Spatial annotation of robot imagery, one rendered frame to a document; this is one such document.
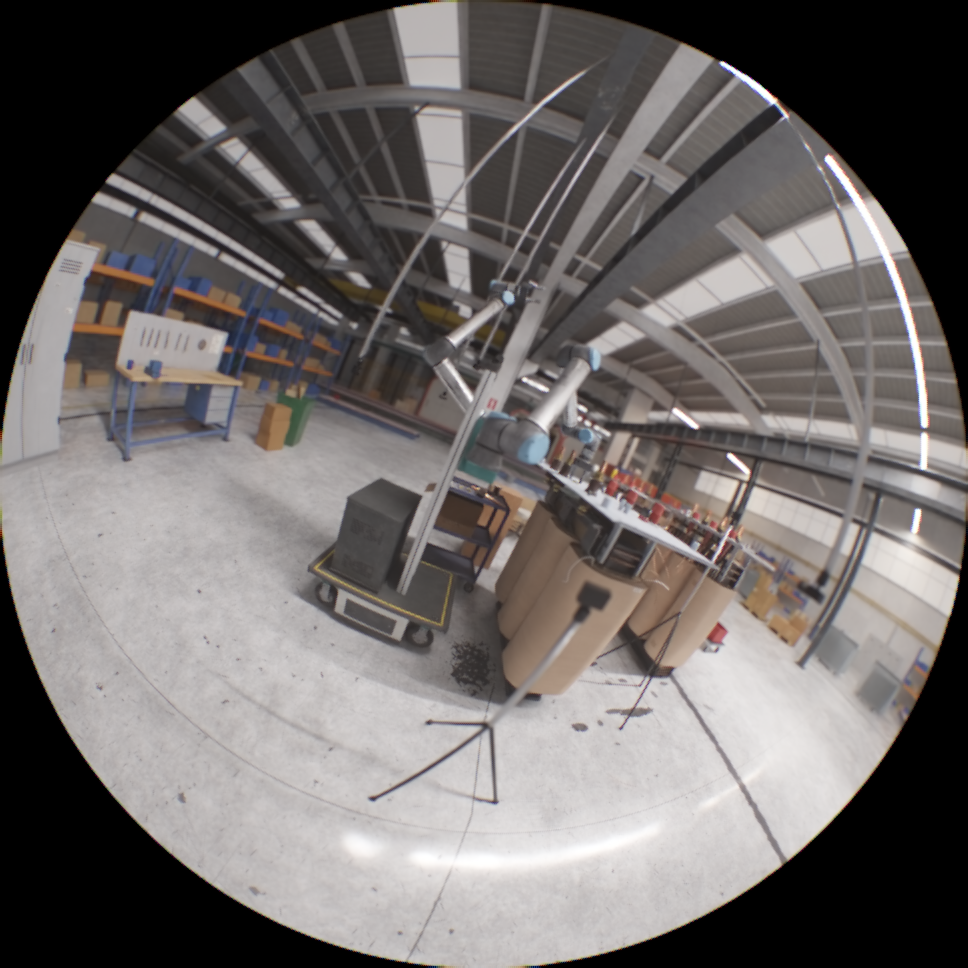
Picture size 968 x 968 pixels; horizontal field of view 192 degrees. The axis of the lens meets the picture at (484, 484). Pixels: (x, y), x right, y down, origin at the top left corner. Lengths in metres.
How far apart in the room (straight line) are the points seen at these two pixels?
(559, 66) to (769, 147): 6.50
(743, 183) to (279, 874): 5.14
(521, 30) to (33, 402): 9.81
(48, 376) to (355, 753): 3.80
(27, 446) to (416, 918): 4.08
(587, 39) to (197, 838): 10.33
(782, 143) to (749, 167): 0.51
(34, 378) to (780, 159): 6.31
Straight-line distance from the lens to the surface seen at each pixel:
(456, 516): 2.48
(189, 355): 4.74
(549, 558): 1.84
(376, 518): 1.59
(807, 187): 9.90
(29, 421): 3.83
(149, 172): 11.39
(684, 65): 6.96
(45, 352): 3.72
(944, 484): 9.37
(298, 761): 1.53
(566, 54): 9.15
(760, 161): 3.57
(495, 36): 9.75
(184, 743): 1.62
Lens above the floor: 1.47
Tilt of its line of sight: 11 degrees down
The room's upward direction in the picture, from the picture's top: 24 degrees clockwise
